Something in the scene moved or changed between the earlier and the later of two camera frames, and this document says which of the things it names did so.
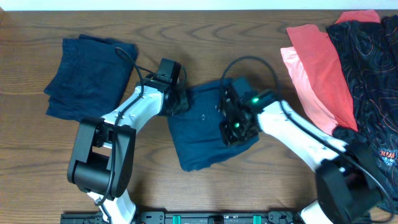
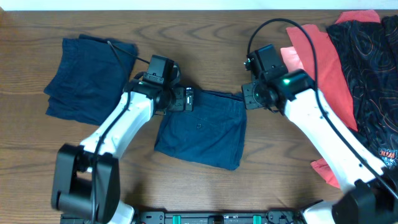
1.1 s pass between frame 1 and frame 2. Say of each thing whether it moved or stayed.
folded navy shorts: stayed
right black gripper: moved
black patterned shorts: stayed
